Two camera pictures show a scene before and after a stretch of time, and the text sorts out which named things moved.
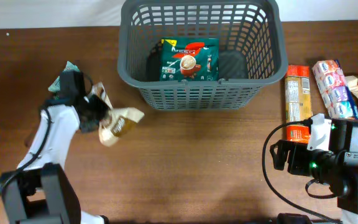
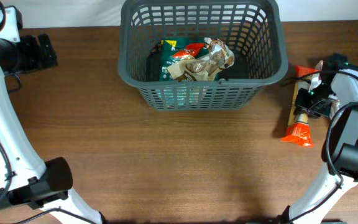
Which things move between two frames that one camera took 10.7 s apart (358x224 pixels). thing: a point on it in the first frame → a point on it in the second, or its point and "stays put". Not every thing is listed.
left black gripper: x=89 y=126 → x=36 y=61
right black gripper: x=296 y=149 → x=302 y=106
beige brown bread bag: x=111 y=130 → x=203 y=66
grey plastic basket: x=252 y=48 stays put
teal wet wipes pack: x=55 y=86 → x=179 y=96
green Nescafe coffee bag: x=189 y=60 stays put
